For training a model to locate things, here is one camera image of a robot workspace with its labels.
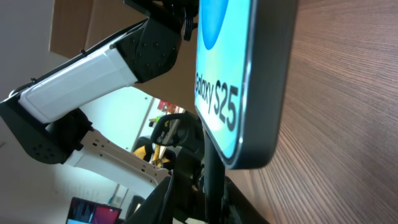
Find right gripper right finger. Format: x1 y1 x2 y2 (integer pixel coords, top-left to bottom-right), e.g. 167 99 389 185
222 177 269 224

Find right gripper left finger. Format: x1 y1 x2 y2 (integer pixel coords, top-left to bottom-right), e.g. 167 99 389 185
123 176 174 224

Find black charger cable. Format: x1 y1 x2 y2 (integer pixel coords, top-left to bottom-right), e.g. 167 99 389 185
203 124 226 224

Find blue Galaxy smartphone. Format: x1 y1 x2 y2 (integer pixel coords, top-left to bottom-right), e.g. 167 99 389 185
195 0 298 169

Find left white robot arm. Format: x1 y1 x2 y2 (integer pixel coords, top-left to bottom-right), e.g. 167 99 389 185
1 0 199 198

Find black office chair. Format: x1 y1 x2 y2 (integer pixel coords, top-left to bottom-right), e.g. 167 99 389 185
132 112 204 176

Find laptop with red screen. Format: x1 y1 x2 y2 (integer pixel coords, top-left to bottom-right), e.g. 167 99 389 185
65 197 122 224

